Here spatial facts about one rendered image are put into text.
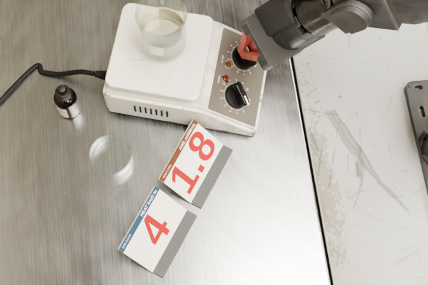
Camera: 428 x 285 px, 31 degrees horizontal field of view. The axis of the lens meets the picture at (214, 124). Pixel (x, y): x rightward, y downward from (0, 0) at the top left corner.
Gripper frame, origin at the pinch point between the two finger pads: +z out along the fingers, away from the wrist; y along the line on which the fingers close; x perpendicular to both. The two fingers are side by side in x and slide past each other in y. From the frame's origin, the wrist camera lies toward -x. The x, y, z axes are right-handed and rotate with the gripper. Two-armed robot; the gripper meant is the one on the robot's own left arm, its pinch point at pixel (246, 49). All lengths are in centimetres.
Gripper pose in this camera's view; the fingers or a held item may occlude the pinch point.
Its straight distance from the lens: 101.3
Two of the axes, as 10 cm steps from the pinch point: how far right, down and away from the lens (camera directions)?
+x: 4.8, 8.8, 0.6
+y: -7.2, 4.3, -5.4
